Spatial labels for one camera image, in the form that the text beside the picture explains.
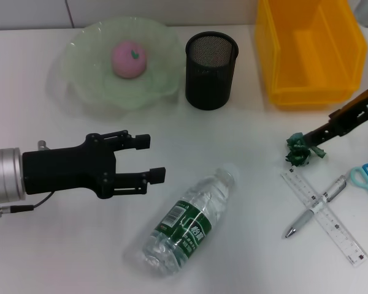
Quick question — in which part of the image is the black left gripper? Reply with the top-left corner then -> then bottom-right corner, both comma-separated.
21,130 -> 167,200

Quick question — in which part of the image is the green plastic wrapper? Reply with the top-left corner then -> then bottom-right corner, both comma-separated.
285,132 -> 328,168

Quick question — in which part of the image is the clear water bottle green label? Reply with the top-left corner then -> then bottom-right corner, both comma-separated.
142,164 -> 241,275

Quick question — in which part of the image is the pink peach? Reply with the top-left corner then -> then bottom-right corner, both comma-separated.
111,40 -> 149,80

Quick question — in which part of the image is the black mesh pen holder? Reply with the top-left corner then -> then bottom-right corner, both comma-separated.
185,31 -> 240,111

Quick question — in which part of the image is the grey white ballpoint pen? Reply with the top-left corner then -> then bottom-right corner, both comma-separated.
284,175 -> 348,240

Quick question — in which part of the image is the transparent plastic ruler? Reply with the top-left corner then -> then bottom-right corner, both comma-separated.
280,169 -> 368,268

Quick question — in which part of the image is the green glass fruit plate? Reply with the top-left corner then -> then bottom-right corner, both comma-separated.
50,17 -> 186,113

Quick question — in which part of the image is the yellow plastic bin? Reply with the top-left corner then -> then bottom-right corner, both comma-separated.
253,0 -> 368,111

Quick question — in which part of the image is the left arm cable with connector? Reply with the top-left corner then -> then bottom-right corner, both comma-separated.
0,191 -> 56,220

